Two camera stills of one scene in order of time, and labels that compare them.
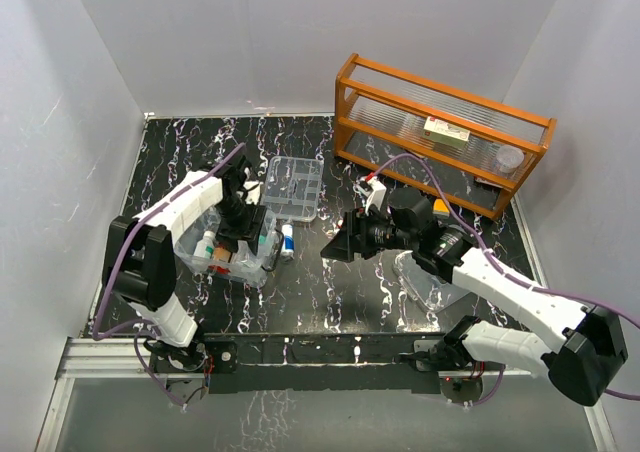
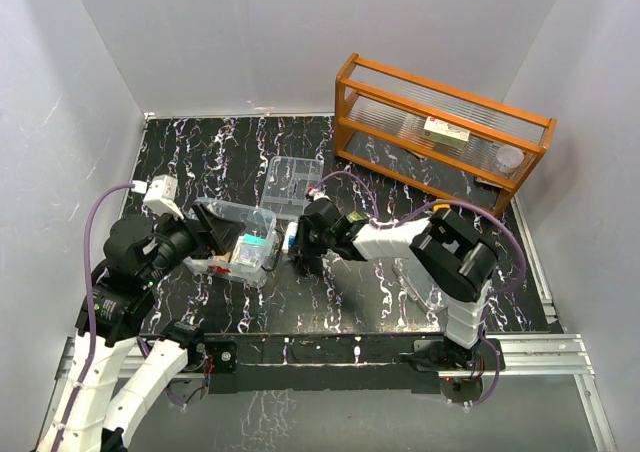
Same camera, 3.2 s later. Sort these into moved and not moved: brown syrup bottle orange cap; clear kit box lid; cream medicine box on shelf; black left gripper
Moved: black left gripper
Not moved: clear kit box lid; cream medicine box on shelf; brown syrup bottle orange cap
